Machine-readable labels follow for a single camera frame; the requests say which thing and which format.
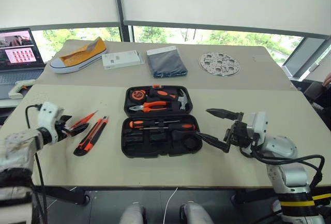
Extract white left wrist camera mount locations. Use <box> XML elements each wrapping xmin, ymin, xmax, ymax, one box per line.
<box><xmin>37</xmin><ymin>101</ymin><xmax>65</xmax><ymax>144</ymax></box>

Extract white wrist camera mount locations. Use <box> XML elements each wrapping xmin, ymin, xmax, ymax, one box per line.
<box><xmin>246</xmin><ymin>111</ymin><xmax>267</xmax><ymax>145</ymax></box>
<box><xmin>37</xmin><ymin>101</ymin><xmax>65</xmax><ymax>144</ymax></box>

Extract black plastic tool case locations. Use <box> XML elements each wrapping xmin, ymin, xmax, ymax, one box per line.
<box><xmin>120</xmin><ymin>85</ymin><xmax>203</xmax><ymax>159</ymax></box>

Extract black tape roll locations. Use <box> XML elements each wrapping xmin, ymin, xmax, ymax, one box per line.
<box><xmin>183</xmin><ymin>134</ymin><xmax>200</xmax><ymax>152</ymax></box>

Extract black orange handled screwdriver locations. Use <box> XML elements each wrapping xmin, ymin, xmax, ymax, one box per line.
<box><xmin>139</xmin><ymin>123</ymin><xmax>198</xmax><ymax>132</ymax></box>

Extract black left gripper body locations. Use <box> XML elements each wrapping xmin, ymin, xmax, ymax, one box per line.
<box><xmin>54</xmin><ymin>115</ymin><xmax>74</xmax><ymax>142</ymax></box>

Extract black table leg with caster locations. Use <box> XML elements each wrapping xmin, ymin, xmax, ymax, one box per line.
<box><xmin>231</xmin><ymin>188</ymin><xmax>279</xmax><ymax>209</ymax></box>
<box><xmin>33</xmin><ymin>186</ymin><xmax>92</xmax><ymax>206</ymax></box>

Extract orange black tape measure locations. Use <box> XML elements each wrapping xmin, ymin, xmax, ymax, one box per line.
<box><xmin>129</xmin><ymin>89</ymin><xmax>148</xmax><ymax>102</ymax></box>

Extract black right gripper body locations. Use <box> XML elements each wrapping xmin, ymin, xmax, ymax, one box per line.
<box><xmin>223</xmin><ymin>120</ymin><xmax>253</xmax><ymax>148</ymax></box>

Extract grey rounded shape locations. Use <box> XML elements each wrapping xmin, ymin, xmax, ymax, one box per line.
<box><xmin>119</xmin><ymin>202</ymin><xmax>146</xmax><ymax>224</ymax></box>
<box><xmin>179</xmin><ymin>201</ymin><xmax>215</xmax><ymax>224</ymax></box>

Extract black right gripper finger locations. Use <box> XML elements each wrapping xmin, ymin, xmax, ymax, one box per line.
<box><xmin>196</xmin><ymin>131</ymin><xmax>231</xmax><ymax>154</ymax></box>
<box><xmin>205</xmin><ymin>108</ymin><xmax>245</xmax><ymax>122</ymax></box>

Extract white flat box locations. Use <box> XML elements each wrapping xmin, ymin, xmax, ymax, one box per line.
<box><xmin>101</xmin><ymin>50</ymin><xmax>145</xmax><ymax>70</ymax></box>

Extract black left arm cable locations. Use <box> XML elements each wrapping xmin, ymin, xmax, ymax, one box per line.
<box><xmin>25</xmin><ymin>104</ymin><xmax>49</xmax><ymax>224</ymax></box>

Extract grey window frame post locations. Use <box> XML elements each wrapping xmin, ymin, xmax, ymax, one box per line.
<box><xmin>112</xmin><ymin>0</ymin><xmax>134</xmax><ymax>42</ymax></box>

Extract round silver metal disc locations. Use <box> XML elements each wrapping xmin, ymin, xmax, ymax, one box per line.
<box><xmin>198</xmin><ymin>51</ymin><xmax>242</xmax><ymax>77</ymax></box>

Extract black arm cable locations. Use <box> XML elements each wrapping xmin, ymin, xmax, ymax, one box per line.
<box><xmin>25</xmin><ymin>104</ymin><xmax>49</xmax><ymax>224</ymax></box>
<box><xmin>239</xmin><ymin>146</ymin><xmax>325</xmax><ymax>191</ymax></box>

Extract orange black utility knife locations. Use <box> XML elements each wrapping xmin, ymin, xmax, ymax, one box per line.
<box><xmin>73</xmin><ymin>116</ymin><xmax>110</xmax><ymax>157</ymax></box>

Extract packaged dark folded cloth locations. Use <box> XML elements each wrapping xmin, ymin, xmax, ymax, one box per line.
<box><xmin>145</xmin><ymin>46</ymin><xmax>189</xmax><ymax>78</ymax></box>

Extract thin white cable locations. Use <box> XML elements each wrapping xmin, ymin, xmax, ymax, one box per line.
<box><xmin>164</xmin><ymin>187</ymin><xmax>179</xmax><ymax>224</ymax></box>

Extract claw hammer black orange handle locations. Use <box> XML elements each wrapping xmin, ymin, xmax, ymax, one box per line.
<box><xmin>148</xmin><ymin>87</ymin><xmax>191</xmax><ymax>111</ymax></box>

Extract yellow canvas sneaker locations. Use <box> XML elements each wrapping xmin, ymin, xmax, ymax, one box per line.
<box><xmin>49</xmin><ymin>36</ymin><xmax>108</xmax><ymax>74</ymax></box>

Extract orange tester pen screwdriver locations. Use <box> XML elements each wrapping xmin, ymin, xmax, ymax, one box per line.
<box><xmin>70</xmin><ymin>110</ymin><xmax>99</xmax><ymax>129</ymax></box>

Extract open laptop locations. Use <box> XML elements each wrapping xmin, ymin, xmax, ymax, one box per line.
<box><xmin>0</xmin><ymin>28</ymin><xmax>48</xmax><ymax>101</ymax></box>

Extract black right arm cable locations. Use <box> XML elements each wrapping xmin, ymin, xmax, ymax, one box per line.
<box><xmin>239</xmin><ymin>146</ymin><xmax>325</xmax><ymax>191</ymax></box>

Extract orange handled pliers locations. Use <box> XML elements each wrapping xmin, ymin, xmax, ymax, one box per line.
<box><xmin>128</xmin><ymin>100</ymin><xmax>172</xmax><ymax>113</ymax></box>

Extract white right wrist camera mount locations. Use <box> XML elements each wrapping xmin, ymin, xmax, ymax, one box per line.
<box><xmin>246</xmin><ymin>111</ymin><xmax>267</xmax><ymax>145</ymax></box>

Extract white handled tool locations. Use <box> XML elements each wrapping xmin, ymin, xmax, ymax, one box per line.
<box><xmin>8</xmin><ymin>79</ymin><xmax>36</xmax><ymax>99</ymax></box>

